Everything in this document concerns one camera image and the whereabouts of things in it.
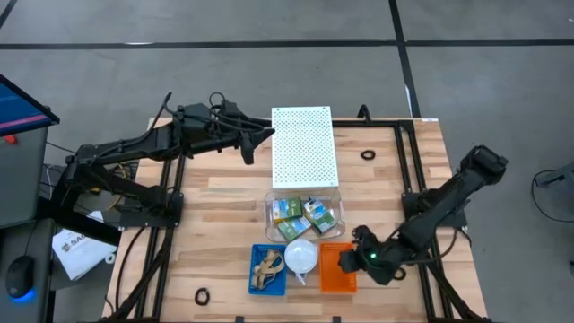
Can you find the white printed booklet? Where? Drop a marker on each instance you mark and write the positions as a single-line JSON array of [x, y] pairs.
[[80, 255]]

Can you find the white label strip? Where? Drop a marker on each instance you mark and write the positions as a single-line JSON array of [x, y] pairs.
[[429, 119]]

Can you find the blue plastic basket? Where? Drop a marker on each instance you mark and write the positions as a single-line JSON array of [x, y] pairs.
[[258, 291]]

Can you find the green crayon box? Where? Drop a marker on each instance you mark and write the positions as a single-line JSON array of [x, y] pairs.
[[293, 229], [287, 208], [319, 216]]

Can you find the monitor with blue screen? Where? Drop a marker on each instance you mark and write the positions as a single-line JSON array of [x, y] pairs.
[[18, 110]]

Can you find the red button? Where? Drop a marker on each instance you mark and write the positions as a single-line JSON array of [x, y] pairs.
[[11, 139]]

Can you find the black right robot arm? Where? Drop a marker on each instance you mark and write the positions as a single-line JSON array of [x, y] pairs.
[[448, 202]]

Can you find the black computer mouse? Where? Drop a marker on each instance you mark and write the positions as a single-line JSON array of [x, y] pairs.
[[20, 273]]

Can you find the black table clamp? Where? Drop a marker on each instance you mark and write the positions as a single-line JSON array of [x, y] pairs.
[[364, 112]]

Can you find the white perforated metal stand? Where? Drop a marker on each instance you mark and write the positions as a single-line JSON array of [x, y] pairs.
[[305, 148]]

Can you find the black floor device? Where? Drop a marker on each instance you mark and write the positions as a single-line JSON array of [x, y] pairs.
[[560, 175]]

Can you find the clear cup with white lid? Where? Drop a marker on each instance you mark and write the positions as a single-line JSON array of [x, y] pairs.
[[301, 255]]

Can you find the black metal beam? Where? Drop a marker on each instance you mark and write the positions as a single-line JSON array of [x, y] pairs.
[[76, 222]]

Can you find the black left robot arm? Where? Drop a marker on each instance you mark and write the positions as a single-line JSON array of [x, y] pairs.
[[121, 150]]

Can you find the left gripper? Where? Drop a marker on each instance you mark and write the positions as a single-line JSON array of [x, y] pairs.
[[211, 130]]

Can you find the orange plastic basket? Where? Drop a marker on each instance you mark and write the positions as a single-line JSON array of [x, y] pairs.
[[334, 273]]

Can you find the small black edge clamp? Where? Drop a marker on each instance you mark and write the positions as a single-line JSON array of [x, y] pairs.
[[239, 319], [336, 319]]

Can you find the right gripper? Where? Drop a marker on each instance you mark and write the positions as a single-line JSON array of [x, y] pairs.
[[364, 249]]

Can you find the clear plastic bin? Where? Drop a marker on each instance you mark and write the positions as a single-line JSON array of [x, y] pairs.
[[271, 233]]

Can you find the grey cabinet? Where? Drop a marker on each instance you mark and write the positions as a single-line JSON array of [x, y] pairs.
[[22, 179]]

